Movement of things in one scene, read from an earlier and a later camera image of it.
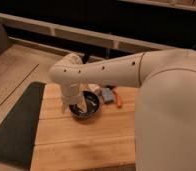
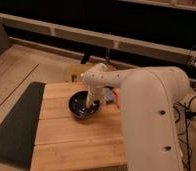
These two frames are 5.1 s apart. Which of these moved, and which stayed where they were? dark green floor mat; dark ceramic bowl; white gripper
Moved: white gripper
Stayed: dark green floor mat; dark ceramic bowl
